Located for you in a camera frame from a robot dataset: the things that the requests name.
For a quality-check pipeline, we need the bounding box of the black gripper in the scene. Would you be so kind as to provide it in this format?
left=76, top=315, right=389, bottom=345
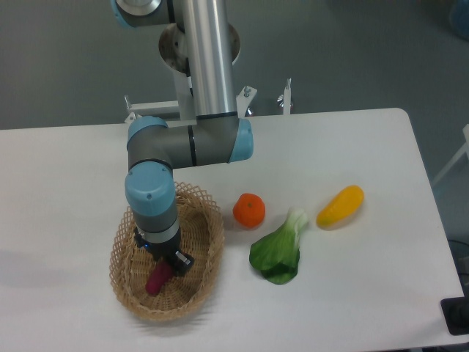
left=133, top=227, right=193, bottom=276

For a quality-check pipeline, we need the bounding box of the purple sweet potato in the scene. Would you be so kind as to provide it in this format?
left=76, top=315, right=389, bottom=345
left=145, top=261, right=174, bottom=296

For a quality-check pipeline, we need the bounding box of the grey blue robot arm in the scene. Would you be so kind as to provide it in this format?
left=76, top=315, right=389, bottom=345
left=111, top=1, right=254, bottom=276

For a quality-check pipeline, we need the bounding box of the oval wicker basket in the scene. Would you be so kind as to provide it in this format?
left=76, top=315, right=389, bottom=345
left=109, top=183, right=224, bottom=322

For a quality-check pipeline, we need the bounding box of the orange tangerine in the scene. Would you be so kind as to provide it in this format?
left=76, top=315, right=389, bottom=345
left=232, top=193, right=266, bottom=229

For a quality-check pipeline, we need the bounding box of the green bok choy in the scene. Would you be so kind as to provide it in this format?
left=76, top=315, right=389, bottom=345
left=249, top=208, right=309, bottom=285

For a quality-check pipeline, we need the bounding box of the yellow mango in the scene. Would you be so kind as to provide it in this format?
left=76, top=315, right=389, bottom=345
left=316, top=185, right=365, bottom=229

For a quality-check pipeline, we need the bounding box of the black device at table edge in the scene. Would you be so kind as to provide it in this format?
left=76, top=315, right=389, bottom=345
left=440, top=297, right=468, bottom=336

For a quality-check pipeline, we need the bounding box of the white metal base frame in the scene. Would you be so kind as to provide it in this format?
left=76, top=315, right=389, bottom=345
left=125, top=78, right=294, bottom=125

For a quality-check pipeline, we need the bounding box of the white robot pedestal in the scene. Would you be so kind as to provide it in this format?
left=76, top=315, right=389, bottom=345
left=158, top=23, right=240, bottom=121

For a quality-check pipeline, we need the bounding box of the white frame at right edge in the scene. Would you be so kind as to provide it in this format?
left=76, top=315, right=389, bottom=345
left=431, top=125, right=469, bottom=188

